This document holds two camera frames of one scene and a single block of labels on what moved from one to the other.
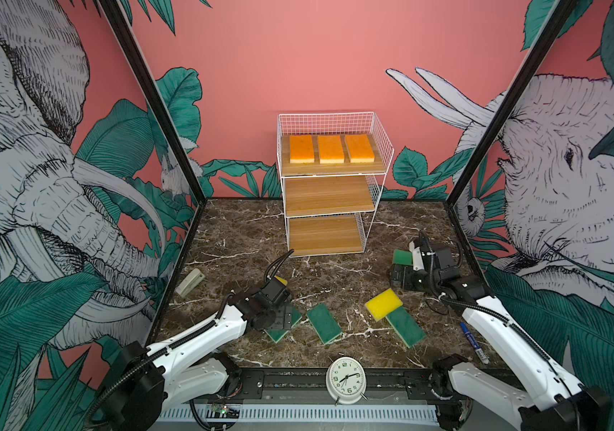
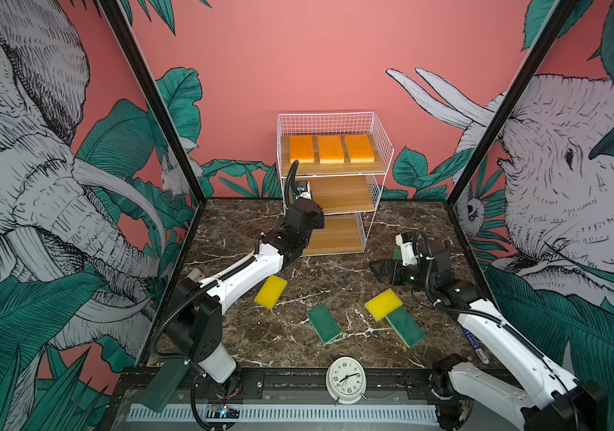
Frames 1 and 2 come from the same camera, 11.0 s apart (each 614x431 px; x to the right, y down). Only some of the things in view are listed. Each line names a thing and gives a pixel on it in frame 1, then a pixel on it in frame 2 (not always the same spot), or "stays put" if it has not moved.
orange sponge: (330, 149) stays put
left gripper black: (283, 321) -> (318, 218)
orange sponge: (302, 149) stays put
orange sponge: (359, 148) stays put
